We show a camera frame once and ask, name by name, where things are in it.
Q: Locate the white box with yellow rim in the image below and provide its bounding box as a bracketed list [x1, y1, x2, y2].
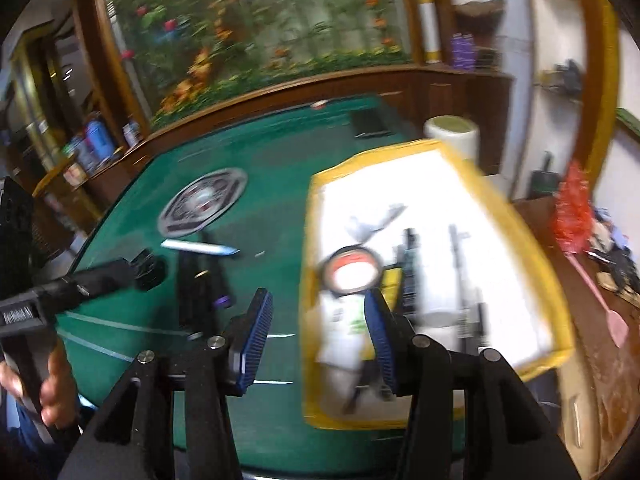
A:
[300, 139, 576, 431]

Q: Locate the black strap bundle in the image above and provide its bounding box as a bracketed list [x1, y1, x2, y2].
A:
[540, 60, 583, 96]

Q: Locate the small white plastic piece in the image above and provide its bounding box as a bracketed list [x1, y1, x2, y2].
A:
[350, 204, 407, 241]

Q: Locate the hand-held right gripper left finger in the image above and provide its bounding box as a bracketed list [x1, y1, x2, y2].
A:
[57, 287, 275, 480]

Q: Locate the round black-rimmed red lid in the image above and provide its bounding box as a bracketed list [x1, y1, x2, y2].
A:
[320, 247, 384, 297]

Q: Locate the black dustpan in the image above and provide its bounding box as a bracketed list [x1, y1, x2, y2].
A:
[530, 151, 563, 198]

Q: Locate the green flat item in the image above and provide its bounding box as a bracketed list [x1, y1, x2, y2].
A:
[615, 109, 640, 136]

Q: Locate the white bottle with grey cap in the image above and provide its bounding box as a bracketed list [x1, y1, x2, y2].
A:
[316, 291, 378, 401]

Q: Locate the red plastic bag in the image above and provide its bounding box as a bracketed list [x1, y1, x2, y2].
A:
[552, 160, 593, 253]

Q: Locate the cable and electronics clutter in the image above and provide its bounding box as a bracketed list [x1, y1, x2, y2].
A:
[587, 210, 640, 306]

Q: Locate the artificial flower display window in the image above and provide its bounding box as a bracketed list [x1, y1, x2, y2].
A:
[107, 0, 416, 126]

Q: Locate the white column with gold bands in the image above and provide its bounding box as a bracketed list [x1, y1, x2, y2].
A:
[407, 0, 443, 66]

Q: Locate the small yellow packet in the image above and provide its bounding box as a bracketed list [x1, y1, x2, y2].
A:
[381, 266, 405, 307]

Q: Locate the person's left hand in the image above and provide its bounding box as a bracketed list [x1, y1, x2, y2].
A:
[0, 342, 81, 428]

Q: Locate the low wooden cabinet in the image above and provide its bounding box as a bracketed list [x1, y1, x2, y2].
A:
[415, 67, 516, 171]

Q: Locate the wooden shelf unit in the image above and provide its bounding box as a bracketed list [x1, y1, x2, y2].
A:
[10, 30, 151, 241]

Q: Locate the person's left forearm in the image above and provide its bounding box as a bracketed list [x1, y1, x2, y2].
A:
[0, 395, 96, 466]

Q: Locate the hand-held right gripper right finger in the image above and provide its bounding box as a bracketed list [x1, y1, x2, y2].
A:
[364, 287, 583, 480]

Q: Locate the gold arch pillar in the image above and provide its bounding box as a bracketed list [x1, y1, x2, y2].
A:
[572, 0, 621, 181]

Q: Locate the white plastic cylinder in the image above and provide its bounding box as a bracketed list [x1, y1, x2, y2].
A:
[419, 259, 468, 328]

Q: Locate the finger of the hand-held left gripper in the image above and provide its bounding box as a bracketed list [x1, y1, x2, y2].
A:
[30, 249, 168, 312]

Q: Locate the dark wooden carving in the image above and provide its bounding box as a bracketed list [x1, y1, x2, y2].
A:
[455, 0, 506, 36]

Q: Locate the black tube with gold ring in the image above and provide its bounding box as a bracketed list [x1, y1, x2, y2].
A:
[179, 252, 212, 332]

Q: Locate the blue and white pen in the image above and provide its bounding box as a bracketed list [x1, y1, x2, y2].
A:
[161, 239, 241, 259]

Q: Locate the black phone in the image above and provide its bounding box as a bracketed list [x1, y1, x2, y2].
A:
[350, 109, 393, 138]

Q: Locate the thin black rod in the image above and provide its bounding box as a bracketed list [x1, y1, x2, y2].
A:
[449, 225, 488, 356]

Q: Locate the white bin with green lid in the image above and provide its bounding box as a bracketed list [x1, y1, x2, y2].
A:
[425, 116, 481, 161]

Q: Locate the long black tube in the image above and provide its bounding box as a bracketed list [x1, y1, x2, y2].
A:
[400, 229, 420, 311]

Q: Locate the black tube with purple end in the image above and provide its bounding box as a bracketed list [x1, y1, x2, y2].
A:
[210, 255, 234, 309]

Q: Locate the blue water bottle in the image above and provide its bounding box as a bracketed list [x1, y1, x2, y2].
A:
[85, 119, 113, 171]

